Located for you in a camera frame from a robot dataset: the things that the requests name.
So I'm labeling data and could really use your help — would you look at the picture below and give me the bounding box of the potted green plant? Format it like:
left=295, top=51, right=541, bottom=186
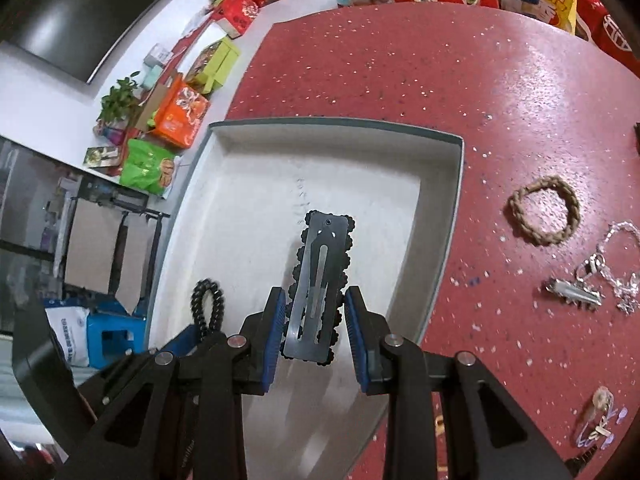
left=98, top=70, right=141, bottom=128

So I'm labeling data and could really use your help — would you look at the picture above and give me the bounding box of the orange gift box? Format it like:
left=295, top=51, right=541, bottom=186
left=151, top=73, right=209, bottom=150

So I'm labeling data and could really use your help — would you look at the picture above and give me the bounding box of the black metal rack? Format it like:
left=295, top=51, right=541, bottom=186
left=53, top=174, right=168, bottom=318

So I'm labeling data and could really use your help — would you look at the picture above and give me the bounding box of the purple hair ties bundle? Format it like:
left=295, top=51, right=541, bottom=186
left=574, top=384, right=629, bottom=450

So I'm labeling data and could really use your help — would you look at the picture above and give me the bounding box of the black television screen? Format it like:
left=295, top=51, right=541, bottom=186
left=1, top=0, right=160, bottom=84

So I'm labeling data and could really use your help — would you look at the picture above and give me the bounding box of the grey white jewelry tray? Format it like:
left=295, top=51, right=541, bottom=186
left=148, top=118, right=464, bottom=479

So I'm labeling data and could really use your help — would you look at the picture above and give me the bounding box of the clear crystal bead bracelet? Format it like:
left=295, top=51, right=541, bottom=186
left=574, top=220, right=640, bottom=316

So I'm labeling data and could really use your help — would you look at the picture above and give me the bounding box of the black scalloped snap hair clip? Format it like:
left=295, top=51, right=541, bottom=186
left=281, top=210, right=355, bottom=366

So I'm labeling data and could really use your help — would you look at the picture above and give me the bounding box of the tan braided hair tie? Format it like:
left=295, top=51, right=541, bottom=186
left=508, top=174, right=583, bottom=247

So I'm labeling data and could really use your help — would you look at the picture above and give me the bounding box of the lime green box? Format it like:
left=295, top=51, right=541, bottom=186
left=184, top=37, right=240, bottom=96

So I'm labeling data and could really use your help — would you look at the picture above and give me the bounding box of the blue plastic stool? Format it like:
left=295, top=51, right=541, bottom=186
left=87, top=313, right=145, bottom=370

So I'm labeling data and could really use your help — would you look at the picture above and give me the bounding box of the red patterned bedding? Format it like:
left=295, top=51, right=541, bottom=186
left=575, top=0, right=640, bottom=77

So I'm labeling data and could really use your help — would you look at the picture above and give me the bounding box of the green snack bag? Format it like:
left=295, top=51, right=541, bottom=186
left=119, top=139, right=177, bottom=196

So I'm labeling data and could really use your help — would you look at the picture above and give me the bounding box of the silver star hair clip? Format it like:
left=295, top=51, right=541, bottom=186
left=544, top=278, right=604, bottom=311

